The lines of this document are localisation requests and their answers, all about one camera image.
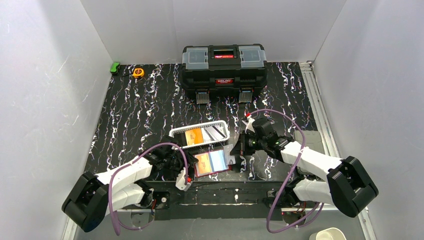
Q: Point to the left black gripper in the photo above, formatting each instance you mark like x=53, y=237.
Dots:
x=185, y=157

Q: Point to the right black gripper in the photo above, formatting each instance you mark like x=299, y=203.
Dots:
x=241, y=144

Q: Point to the white VIP card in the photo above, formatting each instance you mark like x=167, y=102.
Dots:
x=229, y=159

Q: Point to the red leather card holder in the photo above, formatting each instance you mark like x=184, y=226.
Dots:
x=217, y=160

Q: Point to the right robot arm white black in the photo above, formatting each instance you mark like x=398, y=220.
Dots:
x=342, y=182

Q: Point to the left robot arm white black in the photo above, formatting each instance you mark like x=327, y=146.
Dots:
x=94, y=196

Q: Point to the white plastic basket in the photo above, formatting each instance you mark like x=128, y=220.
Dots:
x=213, y=132

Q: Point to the black plastic toolbox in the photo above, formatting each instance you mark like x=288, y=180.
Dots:
x=210, y=71

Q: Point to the orange tape measure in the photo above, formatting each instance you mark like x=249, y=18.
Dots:
x=138, y=73

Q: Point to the green small object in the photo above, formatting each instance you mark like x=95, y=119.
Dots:
x=114, y=69

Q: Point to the white cup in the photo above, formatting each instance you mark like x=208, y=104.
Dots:
x=331, y=233

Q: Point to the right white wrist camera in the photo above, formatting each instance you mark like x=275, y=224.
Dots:
x=248, y=121

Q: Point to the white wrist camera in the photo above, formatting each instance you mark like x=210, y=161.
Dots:
x=183, y=181
x=248, y=121

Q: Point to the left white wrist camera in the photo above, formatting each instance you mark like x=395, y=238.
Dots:
x=183, y=181

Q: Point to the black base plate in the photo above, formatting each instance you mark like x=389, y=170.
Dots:
x=213, y=200

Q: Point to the aluminium rail frame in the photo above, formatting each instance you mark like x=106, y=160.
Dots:
x=292, y=86

